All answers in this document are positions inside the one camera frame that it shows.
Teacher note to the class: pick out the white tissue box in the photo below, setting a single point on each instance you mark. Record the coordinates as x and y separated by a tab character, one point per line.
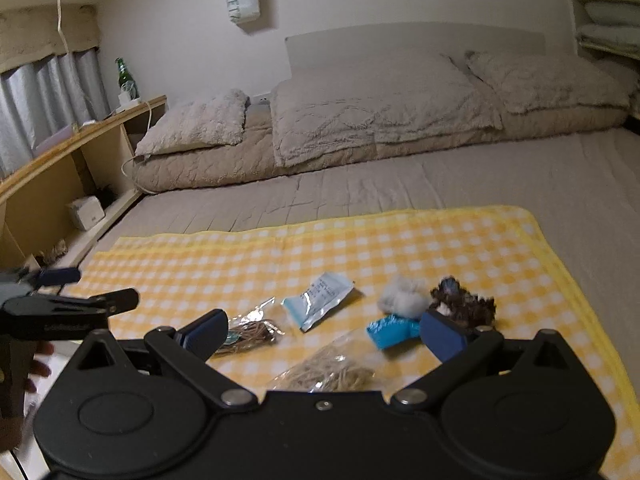
85	212

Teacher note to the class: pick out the light blue white sachet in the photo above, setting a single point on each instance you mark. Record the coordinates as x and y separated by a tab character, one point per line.
323	295

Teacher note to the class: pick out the person's left hand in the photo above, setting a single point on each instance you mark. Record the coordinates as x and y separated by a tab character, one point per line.
30	374

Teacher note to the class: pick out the wooden bedside shelf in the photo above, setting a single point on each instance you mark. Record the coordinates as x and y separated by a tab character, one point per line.
34	213

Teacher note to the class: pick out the yellow white checkered blanket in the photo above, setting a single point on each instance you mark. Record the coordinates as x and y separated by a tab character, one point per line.
496	252

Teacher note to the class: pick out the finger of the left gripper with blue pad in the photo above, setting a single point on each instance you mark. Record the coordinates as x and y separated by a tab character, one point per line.
60	275
61	311

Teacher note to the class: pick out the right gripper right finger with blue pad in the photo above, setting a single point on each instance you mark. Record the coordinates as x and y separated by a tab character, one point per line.
462	355

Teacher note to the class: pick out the green glass bottle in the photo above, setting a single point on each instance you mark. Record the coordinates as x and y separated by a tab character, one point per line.
126	80

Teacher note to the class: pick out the white headboard panel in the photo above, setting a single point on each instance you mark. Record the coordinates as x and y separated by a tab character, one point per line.
346	44

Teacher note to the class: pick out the folded bedding on shelf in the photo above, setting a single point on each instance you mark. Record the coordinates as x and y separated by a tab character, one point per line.
607	26

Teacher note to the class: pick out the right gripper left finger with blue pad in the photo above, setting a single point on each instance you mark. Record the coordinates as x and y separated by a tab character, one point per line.
185	352

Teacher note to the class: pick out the right beige pillow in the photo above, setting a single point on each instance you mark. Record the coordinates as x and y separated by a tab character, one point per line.
527	82

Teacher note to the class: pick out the large folded beige blanket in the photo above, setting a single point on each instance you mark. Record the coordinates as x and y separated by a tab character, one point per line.
404	96

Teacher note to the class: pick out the white cotton cloth ball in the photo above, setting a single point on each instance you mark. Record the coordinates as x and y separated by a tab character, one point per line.
404	297

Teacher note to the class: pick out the grey curtain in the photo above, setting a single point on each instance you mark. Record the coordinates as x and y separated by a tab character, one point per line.
38	99

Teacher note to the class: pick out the blue plastic packet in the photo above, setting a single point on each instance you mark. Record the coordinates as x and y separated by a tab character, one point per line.
392	330

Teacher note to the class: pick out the brown crochet yarn bundle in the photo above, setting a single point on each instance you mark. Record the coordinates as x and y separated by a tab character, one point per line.
451	299

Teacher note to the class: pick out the small fluffy beige pillow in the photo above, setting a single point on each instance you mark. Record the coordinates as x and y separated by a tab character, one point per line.
203	123

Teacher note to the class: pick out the grey bed sheet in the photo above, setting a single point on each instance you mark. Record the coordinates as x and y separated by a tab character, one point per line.
583	190

